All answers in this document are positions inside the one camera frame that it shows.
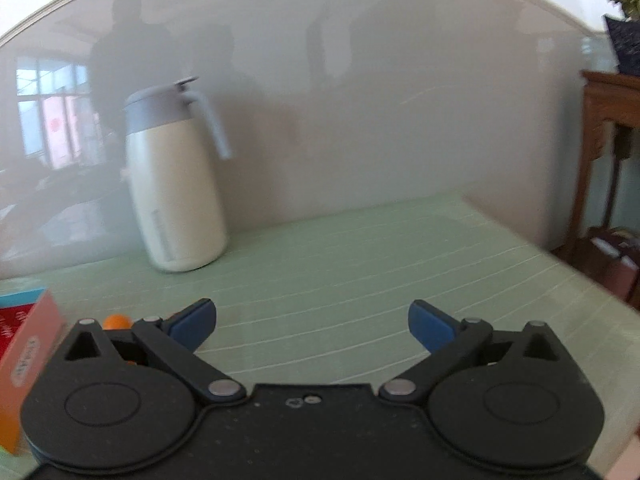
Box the red cardboard box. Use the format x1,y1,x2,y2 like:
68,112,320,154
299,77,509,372
0,287,68,457

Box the cream thermos jug grey lid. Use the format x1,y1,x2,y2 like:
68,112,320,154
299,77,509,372
122,76,235,273

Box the blue patterned plant pot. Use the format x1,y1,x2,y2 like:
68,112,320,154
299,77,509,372
604,14,640,77

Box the wooden side table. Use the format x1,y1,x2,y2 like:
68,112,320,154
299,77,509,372
565,70,640,281

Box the grey glass wall panel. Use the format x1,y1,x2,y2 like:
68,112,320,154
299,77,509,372
0,0,621,281

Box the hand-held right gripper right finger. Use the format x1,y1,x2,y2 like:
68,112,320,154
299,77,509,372
378,299,563,404

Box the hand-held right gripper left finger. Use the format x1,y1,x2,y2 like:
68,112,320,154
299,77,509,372
62,298,247,405

